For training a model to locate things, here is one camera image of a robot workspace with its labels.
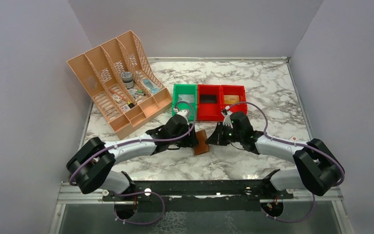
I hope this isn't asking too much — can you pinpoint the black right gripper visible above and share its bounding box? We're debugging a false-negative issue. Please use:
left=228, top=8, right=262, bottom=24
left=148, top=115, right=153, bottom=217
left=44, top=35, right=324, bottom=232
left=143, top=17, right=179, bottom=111
left=206, top=121, right=243, bottom=146

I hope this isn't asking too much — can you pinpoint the brown leather card holder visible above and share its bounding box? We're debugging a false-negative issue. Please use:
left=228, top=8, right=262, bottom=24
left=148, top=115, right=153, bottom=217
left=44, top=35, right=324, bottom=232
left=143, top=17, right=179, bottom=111
left=193, top=130, right=210, bottom=156

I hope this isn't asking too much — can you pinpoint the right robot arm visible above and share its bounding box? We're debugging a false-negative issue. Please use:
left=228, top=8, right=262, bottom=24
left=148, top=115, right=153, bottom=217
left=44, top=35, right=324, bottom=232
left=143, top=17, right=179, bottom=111
left=206, top=112, right=344, bottom=198

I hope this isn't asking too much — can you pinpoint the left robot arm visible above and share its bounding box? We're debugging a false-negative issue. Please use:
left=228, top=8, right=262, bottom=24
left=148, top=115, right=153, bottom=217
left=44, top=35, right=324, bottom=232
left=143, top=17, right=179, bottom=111
left=66, top=114, right=194, bottom=200

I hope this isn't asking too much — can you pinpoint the gold card in red bin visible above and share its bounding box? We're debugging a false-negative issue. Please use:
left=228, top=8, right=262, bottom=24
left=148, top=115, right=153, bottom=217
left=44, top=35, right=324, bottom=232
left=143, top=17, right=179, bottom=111
left=224, top=95, right=240, bottom=105

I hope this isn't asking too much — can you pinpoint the black card in red bin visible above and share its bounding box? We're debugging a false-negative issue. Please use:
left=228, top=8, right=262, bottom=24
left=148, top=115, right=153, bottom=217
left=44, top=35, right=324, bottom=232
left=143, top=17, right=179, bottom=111
left=199, top=95, right=218, bottom=104

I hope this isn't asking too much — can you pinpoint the silver card in green bin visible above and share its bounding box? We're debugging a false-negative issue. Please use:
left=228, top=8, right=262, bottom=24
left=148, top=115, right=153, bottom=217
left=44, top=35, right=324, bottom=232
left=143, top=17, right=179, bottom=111
left=178, top=94, right=196, bottom=103

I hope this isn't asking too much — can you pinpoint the red plastic bin middle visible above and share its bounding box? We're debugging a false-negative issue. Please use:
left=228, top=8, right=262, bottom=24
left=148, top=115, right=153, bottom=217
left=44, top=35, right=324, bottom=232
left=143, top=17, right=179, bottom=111
left=197, top=84, right=223, bottom=121

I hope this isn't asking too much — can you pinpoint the red plastic bin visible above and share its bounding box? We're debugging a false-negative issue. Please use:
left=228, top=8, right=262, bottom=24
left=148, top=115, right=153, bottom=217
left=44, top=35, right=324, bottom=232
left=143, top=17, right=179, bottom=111
left=221, top=85, right=247, bottom=114
left=197, top=84, right=223, bottom=121

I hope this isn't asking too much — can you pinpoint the red plastic bin right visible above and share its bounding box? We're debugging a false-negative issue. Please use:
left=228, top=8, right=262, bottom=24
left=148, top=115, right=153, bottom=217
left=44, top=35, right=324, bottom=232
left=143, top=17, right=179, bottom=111
left=221, top=85, right=247, bottom=114

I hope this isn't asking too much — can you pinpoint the green plastic bin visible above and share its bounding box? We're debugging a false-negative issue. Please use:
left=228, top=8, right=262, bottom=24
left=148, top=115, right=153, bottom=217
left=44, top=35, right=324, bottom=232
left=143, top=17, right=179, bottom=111
left=171, top=84, right=198, bottom=122

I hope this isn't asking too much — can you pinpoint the blue packet in organizer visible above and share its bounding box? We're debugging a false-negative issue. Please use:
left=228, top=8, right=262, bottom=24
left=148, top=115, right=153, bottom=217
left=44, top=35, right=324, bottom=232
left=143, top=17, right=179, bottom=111
left=142, top=78, right=161, bottom=94

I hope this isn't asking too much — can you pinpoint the small white red box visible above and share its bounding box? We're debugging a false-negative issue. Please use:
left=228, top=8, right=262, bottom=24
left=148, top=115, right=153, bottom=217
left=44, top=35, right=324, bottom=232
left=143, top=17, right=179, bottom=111
left=289, top=136, right=299, bottom=141

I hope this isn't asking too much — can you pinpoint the silver round tin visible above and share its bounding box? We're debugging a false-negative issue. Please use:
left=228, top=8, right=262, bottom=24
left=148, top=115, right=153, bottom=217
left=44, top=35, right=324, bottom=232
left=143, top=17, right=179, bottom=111
left=120, top=71, right=134, bottom=89

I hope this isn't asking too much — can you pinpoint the red pencil in organizer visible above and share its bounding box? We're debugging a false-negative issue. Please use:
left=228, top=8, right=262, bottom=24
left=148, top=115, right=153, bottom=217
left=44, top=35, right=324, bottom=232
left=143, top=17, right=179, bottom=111
left=109, top=89, right=127, bottom=103

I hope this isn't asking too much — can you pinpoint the peach plastic file organizer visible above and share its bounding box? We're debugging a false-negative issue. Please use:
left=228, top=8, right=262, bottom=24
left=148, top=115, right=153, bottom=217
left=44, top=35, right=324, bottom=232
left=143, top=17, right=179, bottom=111
left=67, top=31, right=172, bottom=138

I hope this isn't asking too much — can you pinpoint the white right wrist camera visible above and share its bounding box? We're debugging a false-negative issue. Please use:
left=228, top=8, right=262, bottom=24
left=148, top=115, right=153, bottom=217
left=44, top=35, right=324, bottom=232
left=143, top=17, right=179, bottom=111
left=222, top=109, right=233, bottom=128

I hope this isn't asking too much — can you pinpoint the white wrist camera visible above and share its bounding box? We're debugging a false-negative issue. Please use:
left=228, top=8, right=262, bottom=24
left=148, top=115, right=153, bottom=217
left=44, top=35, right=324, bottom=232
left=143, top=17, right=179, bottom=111
left=222, top=109, right=233, bottom=128
left=175, top=109, right=191, bottom=120

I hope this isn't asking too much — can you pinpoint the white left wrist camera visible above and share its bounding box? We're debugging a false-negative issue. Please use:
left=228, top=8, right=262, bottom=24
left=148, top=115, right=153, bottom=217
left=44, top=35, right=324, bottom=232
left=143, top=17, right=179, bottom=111
left=175, top=109, right=191, bottom=120

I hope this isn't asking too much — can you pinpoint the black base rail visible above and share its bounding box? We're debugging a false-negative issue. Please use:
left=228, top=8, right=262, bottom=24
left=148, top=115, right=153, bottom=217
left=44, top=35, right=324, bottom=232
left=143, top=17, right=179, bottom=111
left=102, top=179, right=293, bottom=213

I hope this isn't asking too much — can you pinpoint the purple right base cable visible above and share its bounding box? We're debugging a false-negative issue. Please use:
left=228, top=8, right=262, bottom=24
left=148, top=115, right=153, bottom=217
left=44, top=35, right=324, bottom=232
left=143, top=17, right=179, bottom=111
left=260, top=193, right=317, bottom=224

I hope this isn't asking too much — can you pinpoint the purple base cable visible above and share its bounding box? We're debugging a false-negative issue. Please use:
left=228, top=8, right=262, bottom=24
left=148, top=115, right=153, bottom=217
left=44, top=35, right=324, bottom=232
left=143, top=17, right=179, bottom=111
left=113, top=191, right=166, bottom=226
left=260, top=193, right=317, bottom=224

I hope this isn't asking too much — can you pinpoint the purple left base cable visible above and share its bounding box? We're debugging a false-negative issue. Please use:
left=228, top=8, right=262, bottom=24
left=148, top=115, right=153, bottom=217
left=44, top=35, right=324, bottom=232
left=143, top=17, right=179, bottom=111
left=113, top=191, right=166, bottom=226

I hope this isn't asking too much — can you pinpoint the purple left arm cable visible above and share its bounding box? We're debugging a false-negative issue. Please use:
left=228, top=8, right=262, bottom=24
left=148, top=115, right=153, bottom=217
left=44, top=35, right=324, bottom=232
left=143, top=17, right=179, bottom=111
left=69, top=101, right=197, bottom=187

